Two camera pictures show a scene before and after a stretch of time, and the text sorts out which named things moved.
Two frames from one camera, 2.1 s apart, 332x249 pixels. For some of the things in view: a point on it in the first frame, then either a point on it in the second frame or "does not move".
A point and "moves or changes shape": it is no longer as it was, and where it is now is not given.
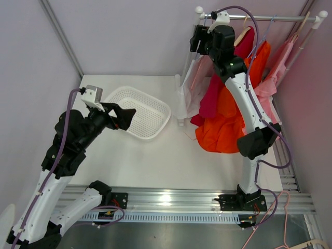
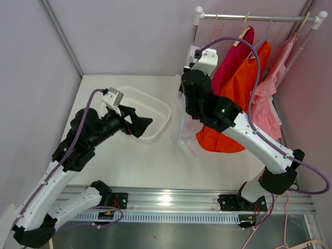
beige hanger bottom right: (314, 241) does not move
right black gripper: (201, 34) -> (191, 65)
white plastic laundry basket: (151, 115) does not move
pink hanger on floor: (286, 245) does not move
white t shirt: (189, 95) moves or changes shape
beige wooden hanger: (245, 29) does not move
